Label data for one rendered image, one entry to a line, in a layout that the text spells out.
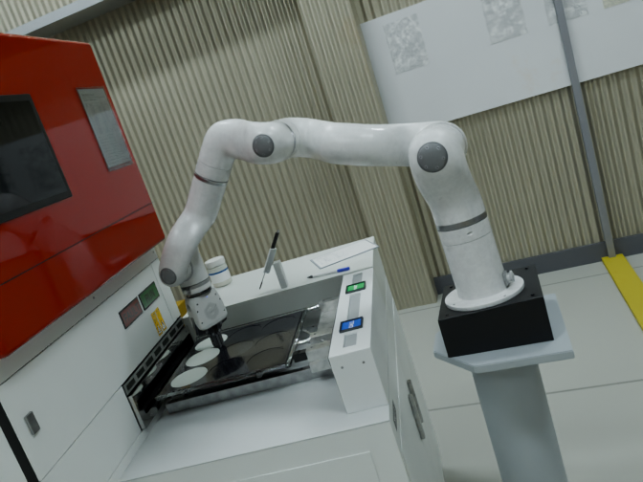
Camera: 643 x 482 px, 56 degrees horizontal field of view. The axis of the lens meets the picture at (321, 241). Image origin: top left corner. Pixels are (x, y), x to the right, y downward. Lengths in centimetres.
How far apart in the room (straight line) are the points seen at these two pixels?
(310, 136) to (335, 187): 255
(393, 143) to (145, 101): 317
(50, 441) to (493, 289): 99
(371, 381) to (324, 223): 287
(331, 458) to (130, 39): 357
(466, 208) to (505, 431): 56
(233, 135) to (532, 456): 107
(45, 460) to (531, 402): 106
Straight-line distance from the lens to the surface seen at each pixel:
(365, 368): 131
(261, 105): 409
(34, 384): 132
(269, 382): 159
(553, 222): 402
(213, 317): 173
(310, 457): 135
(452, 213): 139
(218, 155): 155
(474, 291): 144
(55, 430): 135
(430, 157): 130
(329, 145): 143
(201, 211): 160
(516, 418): 157
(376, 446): 133
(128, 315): 167
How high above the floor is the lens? 148
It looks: 13 degrees down
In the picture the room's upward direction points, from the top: 18 degrees counter-clockwise
